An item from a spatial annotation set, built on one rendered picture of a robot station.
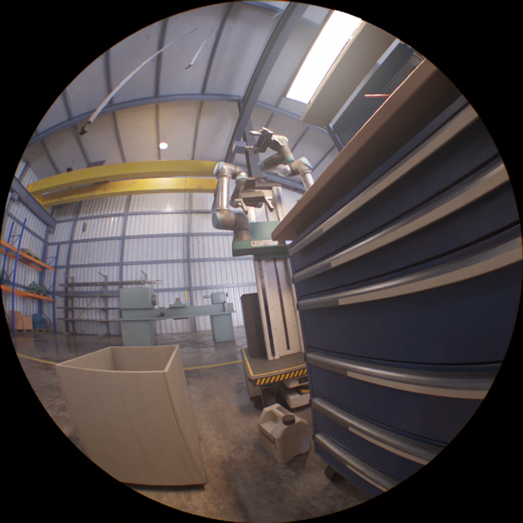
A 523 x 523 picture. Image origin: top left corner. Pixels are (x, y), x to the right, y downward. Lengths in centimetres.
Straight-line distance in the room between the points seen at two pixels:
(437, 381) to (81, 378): 79
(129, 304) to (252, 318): 383
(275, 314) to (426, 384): 125
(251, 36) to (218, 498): 899
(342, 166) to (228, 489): 104
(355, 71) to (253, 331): 183
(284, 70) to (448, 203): 859
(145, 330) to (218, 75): 875
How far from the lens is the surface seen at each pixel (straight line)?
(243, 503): 85
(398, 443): 39
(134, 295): 488
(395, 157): 31
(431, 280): 24
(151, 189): 841
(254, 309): 150
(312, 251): 44
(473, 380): 27
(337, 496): 82
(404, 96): 31
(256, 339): 152
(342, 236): 36
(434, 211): 24
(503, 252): 23
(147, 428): 68
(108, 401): 68
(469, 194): 23
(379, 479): 51
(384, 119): 32
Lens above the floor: 72
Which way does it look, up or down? 14 degrees up
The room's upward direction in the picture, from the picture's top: 9 degrees counter-clockwise
